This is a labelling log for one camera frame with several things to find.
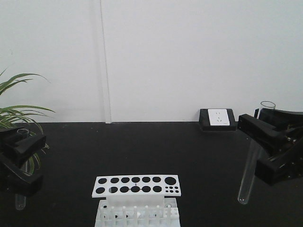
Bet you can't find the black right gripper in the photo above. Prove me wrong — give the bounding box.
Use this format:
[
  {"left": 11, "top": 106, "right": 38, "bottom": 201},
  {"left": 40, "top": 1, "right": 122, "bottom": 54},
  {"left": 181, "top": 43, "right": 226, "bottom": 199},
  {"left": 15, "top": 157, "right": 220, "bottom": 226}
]
[{"left": 237, "top": 114, "right": 303, "bottom": 185}]

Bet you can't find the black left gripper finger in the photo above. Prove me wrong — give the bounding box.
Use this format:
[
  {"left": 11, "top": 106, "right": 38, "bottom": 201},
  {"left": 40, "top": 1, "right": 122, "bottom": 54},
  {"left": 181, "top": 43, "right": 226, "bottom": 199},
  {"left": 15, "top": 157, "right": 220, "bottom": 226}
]
[
  {"left": 0, "top": 155, "right": 43, "bottom": 196},
  {"left": 0, "top": 129, "right": 46, "bottom": 167}
]

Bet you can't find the tall transparent test tube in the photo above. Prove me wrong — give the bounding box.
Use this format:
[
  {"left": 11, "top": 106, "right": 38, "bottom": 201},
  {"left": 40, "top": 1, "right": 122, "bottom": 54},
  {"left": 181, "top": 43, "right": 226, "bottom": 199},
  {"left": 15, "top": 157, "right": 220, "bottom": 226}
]
[{"left": 237, "top": 101, "right": 276, "bottom": 205}]

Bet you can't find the short transparent test tube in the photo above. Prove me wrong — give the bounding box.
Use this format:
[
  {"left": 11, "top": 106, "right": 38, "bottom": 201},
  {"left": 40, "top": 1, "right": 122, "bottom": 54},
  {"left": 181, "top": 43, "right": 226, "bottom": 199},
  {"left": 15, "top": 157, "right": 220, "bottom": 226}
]
[{"left": 15, "top": 129, "right": 29, "bottom": 211}]

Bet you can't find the green potted plant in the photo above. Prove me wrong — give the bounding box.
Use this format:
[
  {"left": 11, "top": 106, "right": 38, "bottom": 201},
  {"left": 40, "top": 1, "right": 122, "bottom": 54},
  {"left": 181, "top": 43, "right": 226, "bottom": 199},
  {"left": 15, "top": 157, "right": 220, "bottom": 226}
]
[{"left": 0, "top": 68, "right": 55, "bottom": 177}]

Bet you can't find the white socket on black box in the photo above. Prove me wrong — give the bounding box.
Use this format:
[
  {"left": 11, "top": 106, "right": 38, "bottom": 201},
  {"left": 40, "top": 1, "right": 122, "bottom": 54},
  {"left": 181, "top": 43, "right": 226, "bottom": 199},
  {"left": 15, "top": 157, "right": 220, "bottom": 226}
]
[{"left": 199, "top": 109, "right": 236, "bottom": 131}]

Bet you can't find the white test tube rack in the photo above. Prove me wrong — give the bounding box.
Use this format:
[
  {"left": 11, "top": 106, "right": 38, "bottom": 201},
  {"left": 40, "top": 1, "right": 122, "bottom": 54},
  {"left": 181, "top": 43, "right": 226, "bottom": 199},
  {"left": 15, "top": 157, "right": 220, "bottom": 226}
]
[{"left": 92, "top": 175, "right": 181, "bottom": 227}]

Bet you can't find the white wall trunking strip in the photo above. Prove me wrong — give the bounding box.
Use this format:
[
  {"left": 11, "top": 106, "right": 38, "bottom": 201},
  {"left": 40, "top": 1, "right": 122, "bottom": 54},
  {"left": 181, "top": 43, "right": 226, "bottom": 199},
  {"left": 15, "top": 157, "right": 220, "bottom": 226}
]
[{"left": 98, "top": 0, "right": 112, "bottom": 124}]

